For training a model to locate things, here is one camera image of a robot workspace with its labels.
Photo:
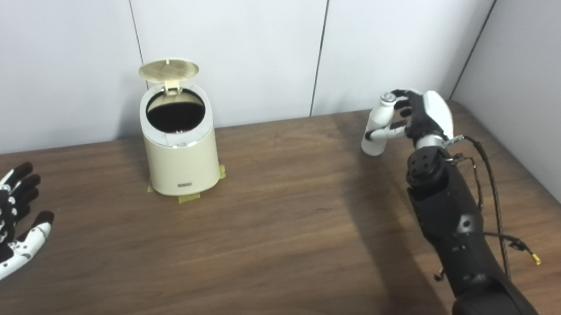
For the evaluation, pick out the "cream-colored cylindrical bin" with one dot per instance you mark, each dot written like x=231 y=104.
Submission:
x=180 y=168

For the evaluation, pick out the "small white plastic bottle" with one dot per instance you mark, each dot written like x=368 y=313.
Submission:
x=374 y=146

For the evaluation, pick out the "cream round bin lid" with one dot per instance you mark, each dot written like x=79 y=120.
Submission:
x=169 y=69

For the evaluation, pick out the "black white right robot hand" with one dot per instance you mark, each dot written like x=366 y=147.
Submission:
x=428 y=118

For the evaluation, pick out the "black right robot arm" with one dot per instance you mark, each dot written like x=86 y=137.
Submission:
x=460 y=234

